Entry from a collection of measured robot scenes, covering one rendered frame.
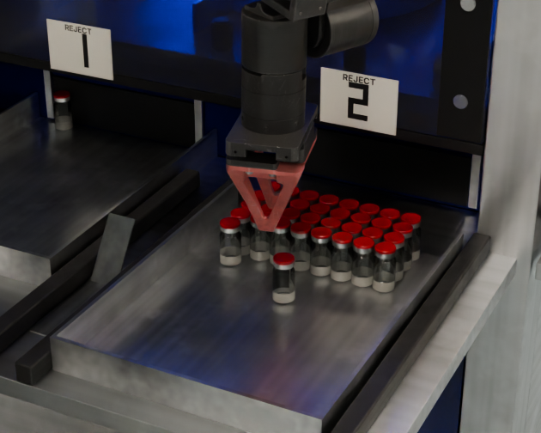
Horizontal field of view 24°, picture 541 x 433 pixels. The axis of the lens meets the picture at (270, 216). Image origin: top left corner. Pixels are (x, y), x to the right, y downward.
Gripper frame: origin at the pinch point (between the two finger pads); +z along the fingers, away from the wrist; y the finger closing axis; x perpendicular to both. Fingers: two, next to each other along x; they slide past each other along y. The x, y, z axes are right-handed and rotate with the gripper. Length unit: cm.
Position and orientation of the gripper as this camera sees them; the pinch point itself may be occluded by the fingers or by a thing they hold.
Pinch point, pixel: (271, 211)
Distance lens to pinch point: 116.1
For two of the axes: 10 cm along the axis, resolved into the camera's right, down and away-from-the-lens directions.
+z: -0.1, 8.8, 4.7
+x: -9.8, -1.1, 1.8
